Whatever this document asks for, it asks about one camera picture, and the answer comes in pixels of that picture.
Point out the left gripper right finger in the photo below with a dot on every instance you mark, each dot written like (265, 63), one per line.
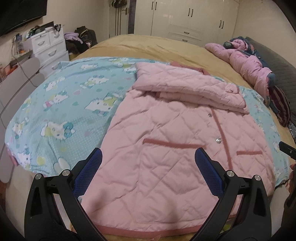
(253, 219)

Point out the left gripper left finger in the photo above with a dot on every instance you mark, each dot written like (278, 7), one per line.
(42, 218)

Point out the pink quilted jacket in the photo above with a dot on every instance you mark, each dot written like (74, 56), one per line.
(148, 183)

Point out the purple clothes pile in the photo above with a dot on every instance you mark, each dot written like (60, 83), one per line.
(71, 36)

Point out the white bedroom door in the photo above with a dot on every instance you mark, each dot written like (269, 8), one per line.
(118, 18)

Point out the person's right hand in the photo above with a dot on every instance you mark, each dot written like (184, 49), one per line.
(291, 183)

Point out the striped dark pillow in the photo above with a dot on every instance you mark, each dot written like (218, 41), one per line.
(280, 105)

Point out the grey bed headboard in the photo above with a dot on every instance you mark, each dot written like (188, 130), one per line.
(284, 71)

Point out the teal cartoon cat bedsheet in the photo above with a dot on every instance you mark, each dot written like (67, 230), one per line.
(68, 116)

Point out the pink floral comforter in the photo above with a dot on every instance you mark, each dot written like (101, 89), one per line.
(242, 57)

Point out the white glossy wardrobe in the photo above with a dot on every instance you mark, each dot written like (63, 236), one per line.
(197, 22)

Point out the white drawer chest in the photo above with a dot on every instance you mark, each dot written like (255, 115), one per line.
(50, 48)

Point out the tan bed blanket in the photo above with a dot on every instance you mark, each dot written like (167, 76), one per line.
(165, 50)

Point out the black bag on floor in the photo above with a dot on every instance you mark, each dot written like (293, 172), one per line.
(86, 39)

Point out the black wall television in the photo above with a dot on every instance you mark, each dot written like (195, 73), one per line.
(15, 14)

